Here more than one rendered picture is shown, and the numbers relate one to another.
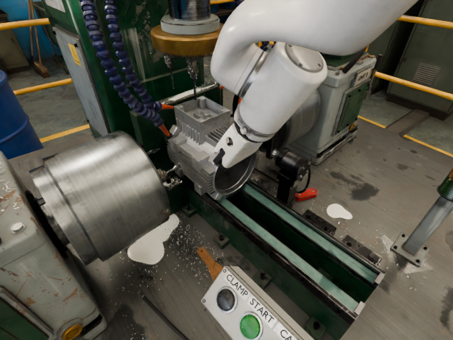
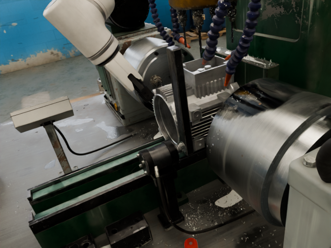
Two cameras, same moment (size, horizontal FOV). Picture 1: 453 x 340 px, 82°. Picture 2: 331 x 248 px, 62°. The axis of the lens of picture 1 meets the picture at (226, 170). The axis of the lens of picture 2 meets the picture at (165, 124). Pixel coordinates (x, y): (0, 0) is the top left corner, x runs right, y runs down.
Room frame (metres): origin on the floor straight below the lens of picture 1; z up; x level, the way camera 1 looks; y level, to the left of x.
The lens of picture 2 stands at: (0.79, -0.65, 1.39)
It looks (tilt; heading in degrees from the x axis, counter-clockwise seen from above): 30 degrees down; 112
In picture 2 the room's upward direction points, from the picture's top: 10 degrees counter-clockwise
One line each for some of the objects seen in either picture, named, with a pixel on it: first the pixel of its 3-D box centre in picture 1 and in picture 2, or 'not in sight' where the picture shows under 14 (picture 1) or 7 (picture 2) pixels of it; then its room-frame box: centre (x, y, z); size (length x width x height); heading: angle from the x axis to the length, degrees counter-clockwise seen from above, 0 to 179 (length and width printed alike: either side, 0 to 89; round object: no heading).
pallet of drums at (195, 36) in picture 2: not in sight; (202, 15); (-0.32, 5.18, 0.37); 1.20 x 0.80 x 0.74; 33
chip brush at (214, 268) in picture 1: (220, 275); not in sight; (0.35, 0.02, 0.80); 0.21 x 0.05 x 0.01; 37
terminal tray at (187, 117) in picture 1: (202, 119); (205, 76); (0.65, 0.07, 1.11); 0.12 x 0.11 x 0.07; 41
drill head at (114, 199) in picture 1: (83, 206); (151, 71); (0.39, 0.31, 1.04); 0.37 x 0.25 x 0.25; 133
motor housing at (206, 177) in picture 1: (212, 153); (196, 110); (0.62, 0.04, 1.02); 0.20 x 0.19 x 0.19; 41
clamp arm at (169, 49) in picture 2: (276, 119); (180, 105); (0.63, -0.13, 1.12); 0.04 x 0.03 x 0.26; 43
